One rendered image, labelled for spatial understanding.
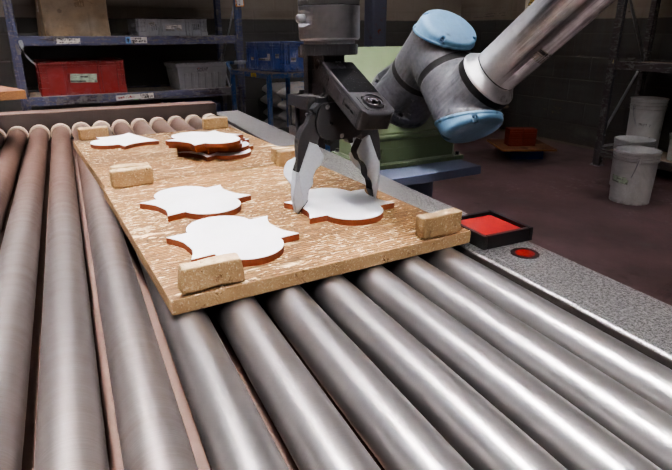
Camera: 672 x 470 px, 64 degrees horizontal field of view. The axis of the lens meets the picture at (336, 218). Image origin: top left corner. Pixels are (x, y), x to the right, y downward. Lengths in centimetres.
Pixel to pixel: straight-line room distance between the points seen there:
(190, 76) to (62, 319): 467
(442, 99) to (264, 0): 510
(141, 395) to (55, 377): 7
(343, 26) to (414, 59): 45
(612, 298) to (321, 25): 43
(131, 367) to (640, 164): 396
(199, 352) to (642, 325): 38
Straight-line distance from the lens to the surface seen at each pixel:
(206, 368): 43
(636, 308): 58
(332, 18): 66
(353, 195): 74
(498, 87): 101
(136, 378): 43
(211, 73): 522
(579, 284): 60
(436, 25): 109
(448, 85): 103
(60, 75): 497
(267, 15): 606
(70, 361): 47
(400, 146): 120
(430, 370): 42
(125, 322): 51
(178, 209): 71
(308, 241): 60
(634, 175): 422
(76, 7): 505
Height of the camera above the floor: 116
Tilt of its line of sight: 19 degrees down
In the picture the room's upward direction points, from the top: straight up
